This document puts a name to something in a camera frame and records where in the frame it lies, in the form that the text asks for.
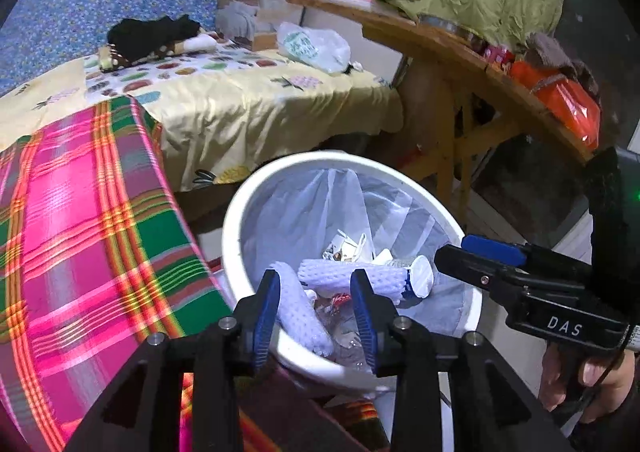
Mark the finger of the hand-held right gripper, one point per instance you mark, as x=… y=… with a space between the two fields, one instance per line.
x=492 y=249
x=465 y=264

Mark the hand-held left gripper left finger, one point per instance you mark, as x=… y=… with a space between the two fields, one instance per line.
x=265 y=317

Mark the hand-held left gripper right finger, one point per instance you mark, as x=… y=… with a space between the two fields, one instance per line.
x=362 y=317

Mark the clear plastic lid red label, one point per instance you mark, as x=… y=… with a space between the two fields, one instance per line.
x=340 y=300

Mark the white foam net sleeve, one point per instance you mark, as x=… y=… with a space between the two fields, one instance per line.
x=300 y=312

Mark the foam-wrapped white bottle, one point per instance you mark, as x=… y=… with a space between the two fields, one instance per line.
x=350 y=277

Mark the white paper cup blue label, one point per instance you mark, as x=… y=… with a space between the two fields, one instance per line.
x=421 y=277

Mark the white patterned paper bag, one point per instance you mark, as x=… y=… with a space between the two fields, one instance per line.
x=345 y=247

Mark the white trash bin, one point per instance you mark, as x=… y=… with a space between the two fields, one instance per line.
x=231 y=242

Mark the clear bin liner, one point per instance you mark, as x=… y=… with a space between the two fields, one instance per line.
x=310 y=212

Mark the person's right forearm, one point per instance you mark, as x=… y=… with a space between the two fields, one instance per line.
x=632 y=417

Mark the person's right hand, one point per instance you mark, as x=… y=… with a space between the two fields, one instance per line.
x=552 y=377

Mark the orange plastic bag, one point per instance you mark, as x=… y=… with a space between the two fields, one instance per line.
x=565 y=102

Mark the red snack packets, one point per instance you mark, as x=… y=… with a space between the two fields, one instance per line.
x=497 y=55

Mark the brown knit cloth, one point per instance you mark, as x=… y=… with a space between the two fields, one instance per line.
x=550 y=50

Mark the pink green plaid blanket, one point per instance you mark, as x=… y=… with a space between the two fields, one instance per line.
x=75 y=232

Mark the yellow pineapple print bedsheet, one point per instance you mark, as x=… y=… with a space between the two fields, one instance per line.
x=240 y=107

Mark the wooden table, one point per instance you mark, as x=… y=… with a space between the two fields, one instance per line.
x=435 y=40

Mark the round metal tin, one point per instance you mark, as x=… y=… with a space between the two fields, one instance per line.
x=445 y=25

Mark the white plastic bag green print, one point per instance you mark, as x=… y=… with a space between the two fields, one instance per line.
x=310 y=47

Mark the white folded cloth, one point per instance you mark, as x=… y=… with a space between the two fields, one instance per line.
x=200 y=42

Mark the brown polka dot cloth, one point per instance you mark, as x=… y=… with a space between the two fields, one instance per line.
x=165 y=51

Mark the black folded clothes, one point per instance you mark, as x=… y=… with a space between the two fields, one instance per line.
x=145 y=35

